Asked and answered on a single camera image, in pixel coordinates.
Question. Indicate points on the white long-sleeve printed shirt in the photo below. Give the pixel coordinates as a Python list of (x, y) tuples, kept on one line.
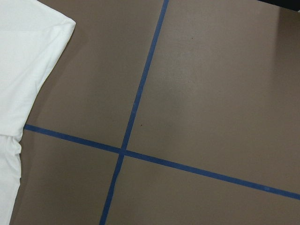
[(32, 38)]

